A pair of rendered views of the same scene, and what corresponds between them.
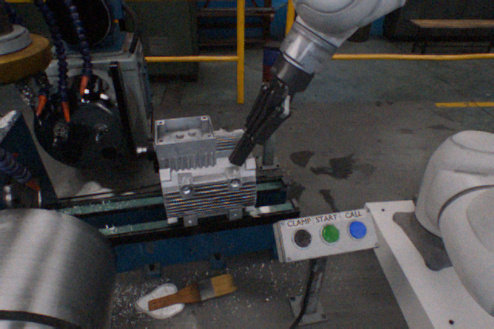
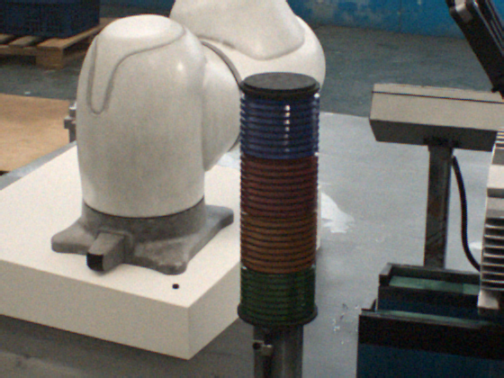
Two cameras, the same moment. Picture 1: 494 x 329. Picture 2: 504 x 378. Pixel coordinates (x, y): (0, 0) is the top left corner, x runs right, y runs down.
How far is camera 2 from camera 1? 176 cm
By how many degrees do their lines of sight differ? 119
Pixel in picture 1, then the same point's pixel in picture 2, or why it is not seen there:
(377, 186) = not seen: outside the picture
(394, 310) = not seen: hidden behind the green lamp
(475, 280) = (319, 73)
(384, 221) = (201, 274)
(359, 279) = not seen: hidden behind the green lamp
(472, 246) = (300, 59)
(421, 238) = (204, 219)
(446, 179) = (216, 76)
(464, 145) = (180, 31)
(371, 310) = (332, 284)
